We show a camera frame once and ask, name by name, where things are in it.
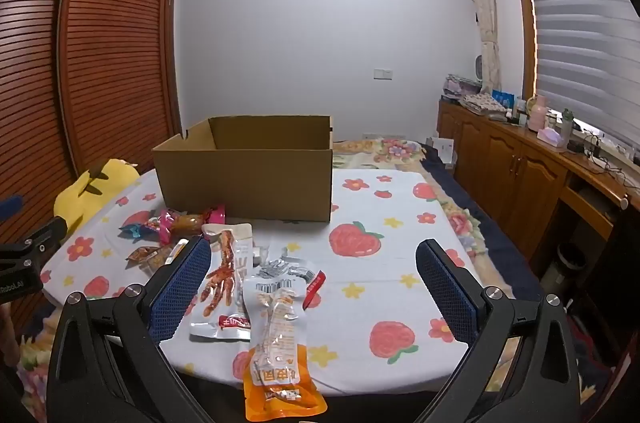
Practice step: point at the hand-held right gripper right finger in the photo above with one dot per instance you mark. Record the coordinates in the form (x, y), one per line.
(445, 293)

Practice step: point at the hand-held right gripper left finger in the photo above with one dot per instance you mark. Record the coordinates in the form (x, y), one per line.
(185, 288)

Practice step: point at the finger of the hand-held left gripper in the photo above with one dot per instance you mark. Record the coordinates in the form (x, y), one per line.
(30, 245)
(10, 206)

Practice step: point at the small beige snack packet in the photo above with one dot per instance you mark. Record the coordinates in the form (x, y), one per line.
(178, 250)

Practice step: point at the chicken feet snack packet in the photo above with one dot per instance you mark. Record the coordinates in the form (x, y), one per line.
(225, 283)

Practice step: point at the small brown snack packet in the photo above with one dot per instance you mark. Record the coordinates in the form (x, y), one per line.
(145, 255)

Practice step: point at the white grey printed snack packet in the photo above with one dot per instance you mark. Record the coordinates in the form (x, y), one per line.
(280, 270)

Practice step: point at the brown cardboard box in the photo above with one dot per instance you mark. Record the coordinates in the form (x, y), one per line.
(240, 183)

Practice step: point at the orange clear snack packet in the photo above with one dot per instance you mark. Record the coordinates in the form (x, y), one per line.
(280, 403)

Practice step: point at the pink-ended sausage packet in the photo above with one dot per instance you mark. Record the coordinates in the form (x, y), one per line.
(187, 223)

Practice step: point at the dark blue bed sheet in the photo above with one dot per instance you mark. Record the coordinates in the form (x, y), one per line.
(500, 253)

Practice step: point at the blue red candy packet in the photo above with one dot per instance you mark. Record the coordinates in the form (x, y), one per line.
(137, 230)

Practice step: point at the yellow plush toy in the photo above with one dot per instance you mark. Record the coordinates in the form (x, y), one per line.
(100, 198)

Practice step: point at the grey trash bin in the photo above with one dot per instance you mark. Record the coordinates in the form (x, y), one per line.
(565, 268)

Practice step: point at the wooden cabinet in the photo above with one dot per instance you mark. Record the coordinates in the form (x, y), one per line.
(500, 163)

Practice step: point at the white paper bag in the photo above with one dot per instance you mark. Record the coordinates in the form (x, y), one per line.
(442, 150)

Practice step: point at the floral blanket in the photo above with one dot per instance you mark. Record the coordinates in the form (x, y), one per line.
(395, 150)

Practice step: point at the wooden slatted wardrobe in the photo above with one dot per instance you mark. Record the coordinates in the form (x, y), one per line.
(100, 53)

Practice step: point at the patterned folded cloth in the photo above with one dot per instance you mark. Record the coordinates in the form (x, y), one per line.
(482, 104)

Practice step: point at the pink bottle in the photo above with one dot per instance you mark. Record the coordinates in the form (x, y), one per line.
(537, 115)

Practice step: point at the blue box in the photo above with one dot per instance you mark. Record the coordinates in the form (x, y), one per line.
(502, 97)

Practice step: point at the green bottle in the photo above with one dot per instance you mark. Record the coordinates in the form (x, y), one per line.
(567, 128)

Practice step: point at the purple folded cloth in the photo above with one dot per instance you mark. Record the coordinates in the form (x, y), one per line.
(460, 85)

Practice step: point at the small desk fan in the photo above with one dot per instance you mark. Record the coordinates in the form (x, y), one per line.
(480, 68)

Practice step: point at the beige patterned curtain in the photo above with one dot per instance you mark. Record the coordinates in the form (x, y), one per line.
(482, 3)

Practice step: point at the grey window blind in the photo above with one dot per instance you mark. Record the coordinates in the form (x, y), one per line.
(585, 28)

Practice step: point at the white wall switch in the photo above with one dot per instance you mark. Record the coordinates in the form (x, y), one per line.
(383, 74)

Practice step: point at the wooden window frame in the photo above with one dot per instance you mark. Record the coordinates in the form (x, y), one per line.
(522, 28)

